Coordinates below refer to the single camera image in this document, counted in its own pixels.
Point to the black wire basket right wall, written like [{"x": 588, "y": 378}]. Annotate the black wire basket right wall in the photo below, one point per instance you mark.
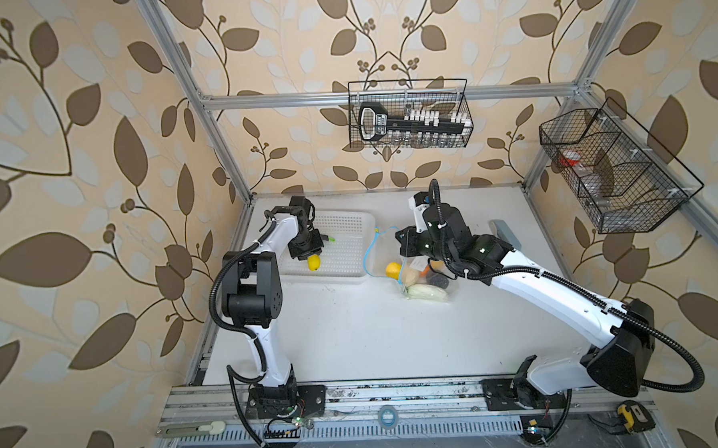
[{"x": 629, "y": 179}]

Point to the black tool with white pieces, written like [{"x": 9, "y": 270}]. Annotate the black tool with white pieces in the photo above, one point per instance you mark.
[{"x": 374, "y": 122}]

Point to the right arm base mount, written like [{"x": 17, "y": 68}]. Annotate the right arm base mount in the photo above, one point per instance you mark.
[{"x": 504, "y": 394}]

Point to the yellow tape measure on rail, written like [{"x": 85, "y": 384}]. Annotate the yellow tape measure on rail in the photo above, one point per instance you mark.
[{"x": 635, "y": 417}]

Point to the yellow lemon toy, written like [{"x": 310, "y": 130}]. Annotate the yellow lemon toy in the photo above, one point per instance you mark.
[{"x": 393, "y": 270}]

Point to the white plastic basket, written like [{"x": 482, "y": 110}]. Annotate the white plastic basket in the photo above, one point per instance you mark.
[{"x": 343, "y": 255}]

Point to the black wire basket back wall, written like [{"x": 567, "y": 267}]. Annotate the black wire basket back wall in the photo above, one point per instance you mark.
[{"x": 444, "y": 94}]

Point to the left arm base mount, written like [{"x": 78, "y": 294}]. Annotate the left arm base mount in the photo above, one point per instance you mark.
[{"x": 310, "y": 402}]

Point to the white handled tool on rail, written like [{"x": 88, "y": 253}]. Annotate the white handled tool on rail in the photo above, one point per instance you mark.
[{"x": 186, "y": 430}]

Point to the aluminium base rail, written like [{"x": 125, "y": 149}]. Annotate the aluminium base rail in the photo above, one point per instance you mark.
[{"x": 451, "y": 407}]

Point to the white radish toy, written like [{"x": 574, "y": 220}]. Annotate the white radish toy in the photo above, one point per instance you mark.
[{"x": 426, "y": 292}]

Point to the clear zip top bag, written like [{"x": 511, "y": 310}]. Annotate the clear zip top bag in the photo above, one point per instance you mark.
[{"x": 381, "y": 251}]

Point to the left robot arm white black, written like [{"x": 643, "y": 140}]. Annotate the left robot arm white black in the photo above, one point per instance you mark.
[{"x": 247, "y": 297}]

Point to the white garlic toy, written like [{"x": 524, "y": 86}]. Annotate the white garlic toy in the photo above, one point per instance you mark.
[{"x": 409, "y": 276}]

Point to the black wire basket wall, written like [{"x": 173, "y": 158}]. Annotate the black wire basket wall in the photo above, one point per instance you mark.
[
  {"x": 629, "y": 179},
  {"x": 444, "y": 94}
]

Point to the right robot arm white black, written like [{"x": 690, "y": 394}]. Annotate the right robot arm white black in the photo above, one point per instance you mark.
[{"x": 621, "y": 337}]

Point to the grey blue box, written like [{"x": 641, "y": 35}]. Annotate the grey blue box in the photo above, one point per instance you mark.
[{"x": 503, "y": 231}]

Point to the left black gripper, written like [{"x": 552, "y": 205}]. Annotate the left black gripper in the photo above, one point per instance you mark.
[{"x": 319, "y": 244}]

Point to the red capped clear container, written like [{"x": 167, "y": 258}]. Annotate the red capped clear container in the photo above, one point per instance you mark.
[{"x": 568, "y": 158}]

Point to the blue tape roll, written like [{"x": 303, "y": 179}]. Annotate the blue tape roll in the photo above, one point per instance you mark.
[{"x": 388, "y": 417}]

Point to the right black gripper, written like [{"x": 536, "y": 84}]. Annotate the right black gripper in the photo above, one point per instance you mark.
[{"x": 407, "y": 241}]

